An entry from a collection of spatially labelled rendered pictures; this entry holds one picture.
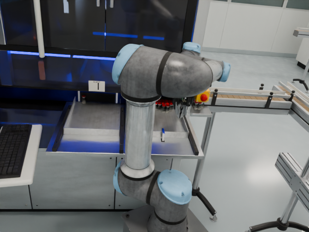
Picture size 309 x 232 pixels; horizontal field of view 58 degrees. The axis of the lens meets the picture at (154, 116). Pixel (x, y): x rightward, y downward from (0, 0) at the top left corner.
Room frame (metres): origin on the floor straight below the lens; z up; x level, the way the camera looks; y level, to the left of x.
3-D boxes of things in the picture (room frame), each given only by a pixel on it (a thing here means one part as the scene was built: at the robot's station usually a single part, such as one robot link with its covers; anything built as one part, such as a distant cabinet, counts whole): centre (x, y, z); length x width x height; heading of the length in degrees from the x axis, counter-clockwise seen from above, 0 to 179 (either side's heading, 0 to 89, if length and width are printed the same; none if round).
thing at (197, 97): (1.47, -0.26, 1.00); 0.08 x 0.07 x 0.07; 8
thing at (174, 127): (1.31, -0.03, 0.90); 0.34 x 0.26 x 0.04; 8
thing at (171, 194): (0.70, -0.09, 0.96); 0.13 x 0.12 x 0.14; 70
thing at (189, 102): (1.16, -0.12, 1.13); 0.09 x 0.08 x 0.12; 8
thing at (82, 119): (1.27, 0.31, 0.90); 0.34 x 0.26 x 0.04; 8
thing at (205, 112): (1.51, -0.26, 0.87); 0.14 x 0.13 x 0.02; 8
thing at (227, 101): (1.65, -0.52, 0.92); 0.69 x 0.16 x 0.16; 98
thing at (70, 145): (1.22, 0.13, 0.87); 0.70 x 0.48 x 0.02; 98
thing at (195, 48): (1.16, -0.12, 1.29); 0.09 x 0.08 x 0.11; 160
